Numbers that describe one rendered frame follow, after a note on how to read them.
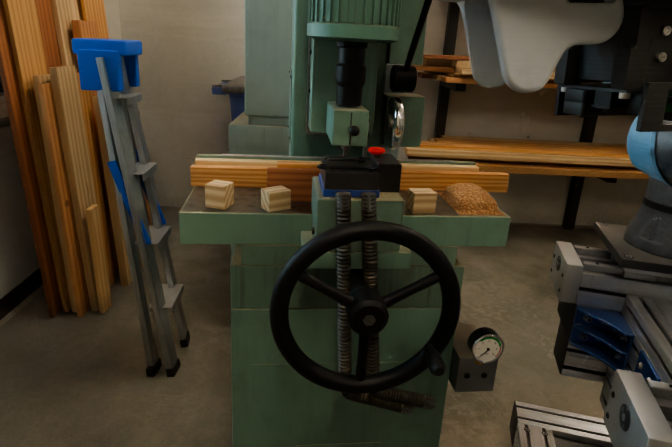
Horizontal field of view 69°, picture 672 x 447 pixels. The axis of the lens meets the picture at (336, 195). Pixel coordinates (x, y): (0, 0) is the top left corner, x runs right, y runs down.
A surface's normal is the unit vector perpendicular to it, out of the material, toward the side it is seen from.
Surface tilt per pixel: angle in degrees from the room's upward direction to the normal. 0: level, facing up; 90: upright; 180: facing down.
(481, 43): 92
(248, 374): 90
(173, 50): 90
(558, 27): 88
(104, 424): 0
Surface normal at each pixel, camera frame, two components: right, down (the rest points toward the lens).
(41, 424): 0.05, -0.95
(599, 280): -0.25, 0.28
